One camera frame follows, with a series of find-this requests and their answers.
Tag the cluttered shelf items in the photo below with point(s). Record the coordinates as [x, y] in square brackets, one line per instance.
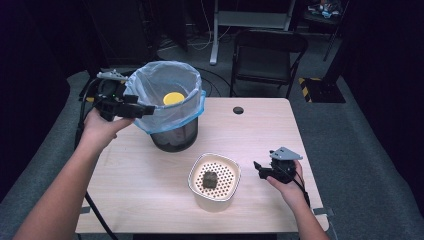
[325, 9]

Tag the red chip can yellow lid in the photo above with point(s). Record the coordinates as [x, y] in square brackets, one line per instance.
[173, 98]

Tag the black cabinet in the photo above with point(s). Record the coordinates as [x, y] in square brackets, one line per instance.
[120, 33]

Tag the white metal desk frame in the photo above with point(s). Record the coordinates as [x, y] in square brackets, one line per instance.
[248, 20]

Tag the black mesh trash bin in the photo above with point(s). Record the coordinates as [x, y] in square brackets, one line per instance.
[176, 138]

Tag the person's right hand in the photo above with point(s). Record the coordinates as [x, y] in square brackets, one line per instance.
[290, 191]

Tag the blue plastic bin liner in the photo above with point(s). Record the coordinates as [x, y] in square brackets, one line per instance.
[166, 113]

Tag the black folding chair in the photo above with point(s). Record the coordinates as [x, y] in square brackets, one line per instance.
[266, 60]

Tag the person's left hand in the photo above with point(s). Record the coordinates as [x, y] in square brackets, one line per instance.
[101, 128]

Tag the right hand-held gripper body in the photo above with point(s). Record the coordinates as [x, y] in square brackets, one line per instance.
[285, 165]

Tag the white strainer container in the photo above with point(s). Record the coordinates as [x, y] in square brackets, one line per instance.
[215, 181]

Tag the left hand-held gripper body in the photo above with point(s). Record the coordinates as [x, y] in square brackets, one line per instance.
[111, 96]

